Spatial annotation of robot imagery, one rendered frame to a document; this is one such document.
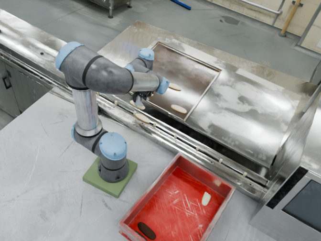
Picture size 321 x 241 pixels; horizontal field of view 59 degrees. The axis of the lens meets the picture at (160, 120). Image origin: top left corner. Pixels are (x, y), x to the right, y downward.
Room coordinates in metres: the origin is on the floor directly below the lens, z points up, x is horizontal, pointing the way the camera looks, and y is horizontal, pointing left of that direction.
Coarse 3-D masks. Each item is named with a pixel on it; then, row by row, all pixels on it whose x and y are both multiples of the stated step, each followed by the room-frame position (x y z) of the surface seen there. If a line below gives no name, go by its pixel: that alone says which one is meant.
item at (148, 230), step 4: (140, 224) 0.52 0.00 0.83; (144, 224) 0.52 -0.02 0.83; (140, 228) 0.50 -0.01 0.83; (144, 228) 0.51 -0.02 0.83; (148, 228) 0.51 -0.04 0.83; (144, 232) 0.49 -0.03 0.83; (148, 232) 0.49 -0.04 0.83; (152, 232) 0.50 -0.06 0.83; (148, 236) 0.48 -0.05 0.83; (152, 236) 0.48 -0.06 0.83
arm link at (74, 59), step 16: (64, 48) 0.75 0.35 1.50; (80, 48) 0.76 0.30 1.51; (64, 64) 0.72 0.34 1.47; (80, 64) 0.71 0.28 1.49; (80, 80) 0.69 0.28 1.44; (80, 96) 0.73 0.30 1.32; (80, 112) 0.74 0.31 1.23; (96, 112) 0.78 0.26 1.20; (80, 128) 0.76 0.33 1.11; (96, 128) 0.77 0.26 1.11
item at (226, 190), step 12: (180, 156) 0.87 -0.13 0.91; (168, 168) 0.78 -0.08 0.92; (192, 168) 0.83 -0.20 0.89; (204, 168) 0.82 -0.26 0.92; (156, 180) 0.70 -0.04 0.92; (204, 180) 0.79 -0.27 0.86; (216, 180) 0.77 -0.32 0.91; (144, 192) 0.63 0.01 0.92; (228, 192) 0.72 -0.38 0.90; (144, 204) 0.60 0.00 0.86; (132, 216) 0.53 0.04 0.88; (216, 216) 0.58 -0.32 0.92; (120, 228) 0.46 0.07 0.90; (132, 240) 0.43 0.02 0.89; (144, 240) 0.42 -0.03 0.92; (204, 240) 0.47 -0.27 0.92
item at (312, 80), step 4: (320, 60) 3.19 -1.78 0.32; (320, 64) 3.00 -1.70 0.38; (316, 68) 3.09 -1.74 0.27; (320, 68) 2.79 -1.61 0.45; (316, 72) 2.88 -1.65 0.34; (320, 72) 2.62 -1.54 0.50; (312, 76) 2.98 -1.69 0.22; (316, 76) 2.70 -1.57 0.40; (320, 76) 2.46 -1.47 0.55; (312, 80) 2.76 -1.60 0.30; (316, 80) 2.51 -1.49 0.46; (320, 80) 2.29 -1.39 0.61; (316, 84) 2.36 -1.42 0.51
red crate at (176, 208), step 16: (176, 176) 0.80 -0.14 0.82; (192, 176) 0.82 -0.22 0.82; (160, 192) 0.70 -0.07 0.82; (176, 192) 0.72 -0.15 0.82; (192, 192) 0.73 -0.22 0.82; (208, 192) 0.75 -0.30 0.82; (144, 208) 0.60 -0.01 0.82; (160, 208) 0.62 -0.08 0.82; (176, 208) 0.63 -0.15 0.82; (192, 208) 0.65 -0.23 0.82; (208, 208) 0.66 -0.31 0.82; (128, 224) 0.51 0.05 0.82; (160, 224) 0.54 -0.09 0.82; (176, 224) 0.56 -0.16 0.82; (192, 224) 0.57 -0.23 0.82; (208, 224) 0.59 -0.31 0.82; (128, 240) 0.45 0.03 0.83; (160, 240) 0.47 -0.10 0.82; (176, 240) 0.49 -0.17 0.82; (192, 240) 0.50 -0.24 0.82
